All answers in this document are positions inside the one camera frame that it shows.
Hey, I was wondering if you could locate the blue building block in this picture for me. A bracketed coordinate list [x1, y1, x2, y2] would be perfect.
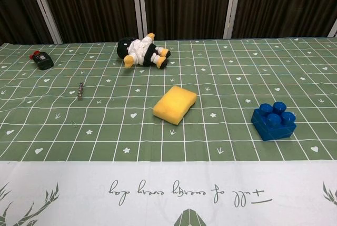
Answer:
[250, 101, 298, 142]

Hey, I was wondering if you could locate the yellow sponge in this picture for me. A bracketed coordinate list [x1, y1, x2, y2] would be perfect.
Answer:
[153, 86, 198, 126]

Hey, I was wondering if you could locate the dark bottle red cap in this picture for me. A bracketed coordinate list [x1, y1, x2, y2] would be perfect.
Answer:
[29, 51, 54, 71]

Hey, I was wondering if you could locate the green checked tablecloth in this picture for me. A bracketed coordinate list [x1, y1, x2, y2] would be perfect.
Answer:
[0, 36, 337, 226]

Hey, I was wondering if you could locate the white partition frame post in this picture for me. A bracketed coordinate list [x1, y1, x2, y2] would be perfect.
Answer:
[25, 0, 63, 44]
[223, 0, 242, 39]
[136, 0, 148, 41]
[327, 16, 337, 37]

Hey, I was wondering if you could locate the plush penguin doll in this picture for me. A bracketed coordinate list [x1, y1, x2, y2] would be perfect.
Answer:
[116, 32, 171, 70]

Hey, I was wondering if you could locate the dark ribbed partition panel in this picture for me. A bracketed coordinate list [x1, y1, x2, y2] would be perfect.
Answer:
[36, 0, 140, 44]
[143, 0, 235, 41]
[231, 0, 337, 39]
[0, 0, 55, 45]

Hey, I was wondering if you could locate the dark metal tool bit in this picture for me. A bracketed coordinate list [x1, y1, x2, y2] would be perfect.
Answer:
[76, 82, 85, 100]

